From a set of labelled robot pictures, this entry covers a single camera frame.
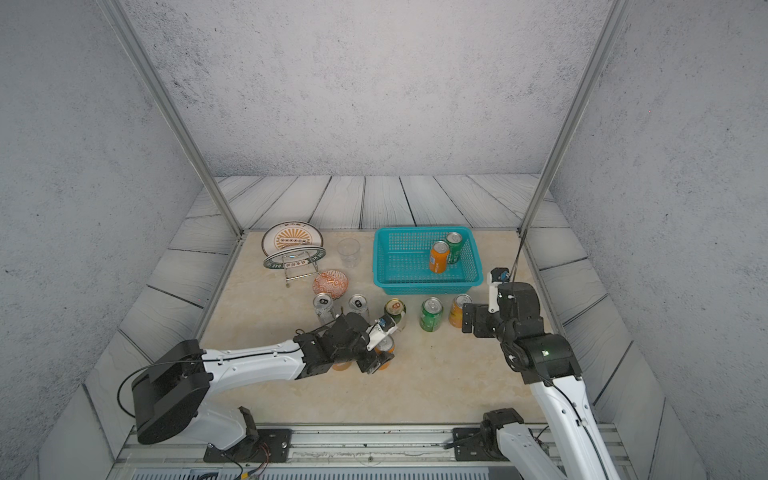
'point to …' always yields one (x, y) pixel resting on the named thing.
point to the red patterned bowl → (330, 282)
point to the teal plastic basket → (401, 261)
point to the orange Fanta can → (387, 345)
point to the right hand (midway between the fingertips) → (486, 307)
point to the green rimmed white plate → (274, 261)
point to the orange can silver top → (439, 256)
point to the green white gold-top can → (396, 308)
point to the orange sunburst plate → (287, 234)
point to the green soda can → (431, 314)
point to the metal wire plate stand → (299, 277)
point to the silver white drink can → (323, 307)
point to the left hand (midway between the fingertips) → (390, 348)
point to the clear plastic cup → (349, 250)
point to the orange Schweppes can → (455, 315)
